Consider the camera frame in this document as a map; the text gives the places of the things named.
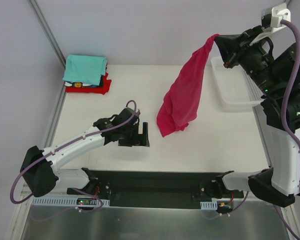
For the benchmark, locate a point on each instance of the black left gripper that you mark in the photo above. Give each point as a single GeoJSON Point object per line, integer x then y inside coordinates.
{"type": "Point", "coordinates": [134, 141]}

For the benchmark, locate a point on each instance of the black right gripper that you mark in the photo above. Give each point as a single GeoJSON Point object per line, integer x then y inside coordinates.
{"type": "Point", "coordinates": [234, 50]}

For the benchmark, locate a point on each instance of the white plastic basket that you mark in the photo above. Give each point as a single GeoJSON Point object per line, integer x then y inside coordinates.
{"type": "Point", "coordinates": [237, 91]}

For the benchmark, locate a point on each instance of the crimson pink t shirt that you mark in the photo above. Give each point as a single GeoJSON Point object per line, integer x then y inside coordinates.
{"type": "Point", "coordinates": [181, 102]}

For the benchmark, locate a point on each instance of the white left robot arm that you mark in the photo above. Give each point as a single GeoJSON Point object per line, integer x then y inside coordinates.
{"type": "Point", "coordinates": [43, 170]}

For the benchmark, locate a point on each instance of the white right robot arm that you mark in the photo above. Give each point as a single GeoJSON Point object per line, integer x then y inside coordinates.
{"type": "Point", "coordinates": [280, 183]}

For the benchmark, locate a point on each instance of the folded dark printed t shirt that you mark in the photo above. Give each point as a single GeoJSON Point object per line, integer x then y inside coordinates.
{"type": "Point", "coordinates": [82, 85]}

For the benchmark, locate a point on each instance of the folded teal t shirt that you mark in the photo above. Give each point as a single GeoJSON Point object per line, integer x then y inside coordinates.
{"type": "Point", "coordinates": [85, 69]}

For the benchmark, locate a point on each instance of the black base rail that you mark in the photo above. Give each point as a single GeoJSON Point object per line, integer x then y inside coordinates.
{"type": "Point", "coordinates": [141, 189]}

